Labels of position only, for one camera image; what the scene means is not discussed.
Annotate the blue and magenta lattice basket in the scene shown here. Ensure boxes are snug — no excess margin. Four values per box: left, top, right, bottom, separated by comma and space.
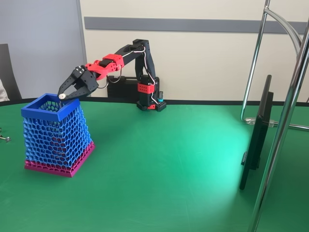
21, 93, 96, 179

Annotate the black plastic tool case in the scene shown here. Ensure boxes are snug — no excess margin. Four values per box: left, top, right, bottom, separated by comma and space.
106, 75, 160, 99

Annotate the white fabric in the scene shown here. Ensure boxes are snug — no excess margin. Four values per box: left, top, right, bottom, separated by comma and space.
0, 78, 11, 102

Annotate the clear plastic bracket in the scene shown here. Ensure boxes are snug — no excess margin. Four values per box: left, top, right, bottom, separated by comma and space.
244, 116, 278, 128

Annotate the grey wall rail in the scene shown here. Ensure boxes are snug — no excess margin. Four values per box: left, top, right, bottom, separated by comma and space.
84, 16, 308, 34

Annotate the dark chair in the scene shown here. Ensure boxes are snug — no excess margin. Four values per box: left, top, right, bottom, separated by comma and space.
0, 43, 22, 101

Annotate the black LED light panel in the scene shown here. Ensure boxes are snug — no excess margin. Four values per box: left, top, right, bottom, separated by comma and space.
239, 74, 275, 191

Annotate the chrome tube stand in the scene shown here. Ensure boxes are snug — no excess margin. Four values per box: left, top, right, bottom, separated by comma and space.
240, 0, 309, 232

